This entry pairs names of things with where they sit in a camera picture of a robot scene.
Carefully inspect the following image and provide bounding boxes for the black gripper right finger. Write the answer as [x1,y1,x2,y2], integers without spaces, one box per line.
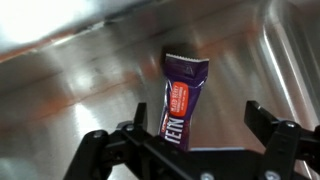
[243,100,320,180]

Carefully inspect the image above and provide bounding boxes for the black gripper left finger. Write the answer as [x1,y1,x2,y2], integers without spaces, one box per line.
[63,101,208,180]

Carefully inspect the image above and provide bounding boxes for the purple snack bar packet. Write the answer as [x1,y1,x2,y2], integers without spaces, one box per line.
[157,52,211,153]

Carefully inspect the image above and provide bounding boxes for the stainless steel sink basin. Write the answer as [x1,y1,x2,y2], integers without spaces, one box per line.
[0,0,320,180]

